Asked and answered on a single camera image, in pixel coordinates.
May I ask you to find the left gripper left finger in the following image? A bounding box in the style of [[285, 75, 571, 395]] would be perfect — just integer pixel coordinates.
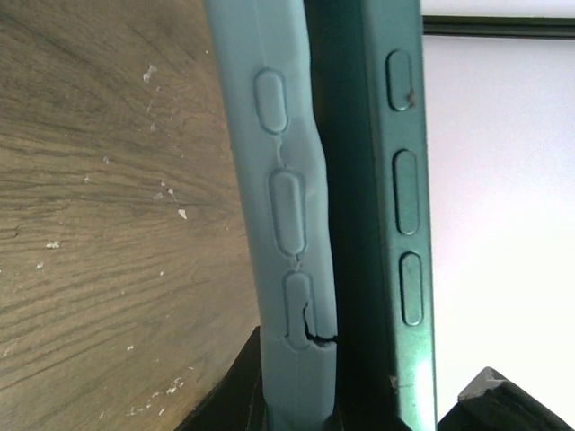
[[176, 327, 266, 431]]

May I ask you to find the black enclosure frame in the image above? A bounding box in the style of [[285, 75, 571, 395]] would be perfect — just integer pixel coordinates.
[[423, 15, 574, 40]]

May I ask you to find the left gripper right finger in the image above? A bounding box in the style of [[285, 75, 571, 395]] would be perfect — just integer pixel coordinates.
[[438, 366, 573, 431]]

